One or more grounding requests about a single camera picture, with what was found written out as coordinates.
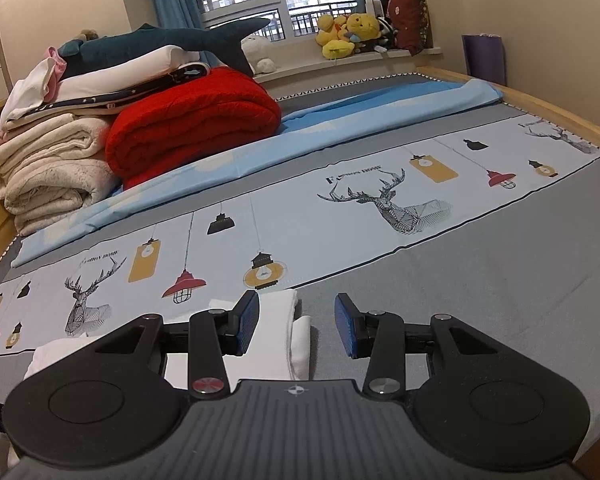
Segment white long-sleeve shirt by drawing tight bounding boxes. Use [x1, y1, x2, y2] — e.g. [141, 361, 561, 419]
[23, 289, 311, 391]

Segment grey deer print bedsheet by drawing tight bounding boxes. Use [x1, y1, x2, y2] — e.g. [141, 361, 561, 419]
[0, 102, 600, 445]

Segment light blue folded sheet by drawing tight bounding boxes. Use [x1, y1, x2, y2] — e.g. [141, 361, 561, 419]
[10, 74, 503, 268]

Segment red folded blanket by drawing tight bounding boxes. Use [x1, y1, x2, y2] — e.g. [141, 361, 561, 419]
[105, 67, 282, 188]

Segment cream folded blanket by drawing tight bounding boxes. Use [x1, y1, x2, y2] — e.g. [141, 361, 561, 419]
[0, 114, 119, 237]

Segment navy patterned folded cloth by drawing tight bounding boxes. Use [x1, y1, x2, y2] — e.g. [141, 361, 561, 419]
[6, 62, 210, 129]

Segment white plush toy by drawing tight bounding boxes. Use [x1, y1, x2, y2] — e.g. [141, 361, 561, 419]
[242, 35, 277, 75]

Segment teal shark plush toy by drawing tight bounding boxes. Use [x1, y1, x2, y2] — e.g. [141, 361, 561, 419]
[58, 16, 271, 78]

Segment white folded bedding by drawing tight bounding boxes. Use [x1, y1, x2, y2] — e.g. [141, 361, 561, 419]
[0, 46, 209, 143]

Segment yellow plush toys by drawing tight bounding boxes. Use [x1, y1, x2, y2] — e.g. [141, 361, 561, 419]
[315, 13, 386, 61]

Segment dark red cushion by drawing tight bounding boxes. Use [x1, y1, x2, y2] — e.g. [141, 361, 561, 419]
[388, 0, 434, 56]

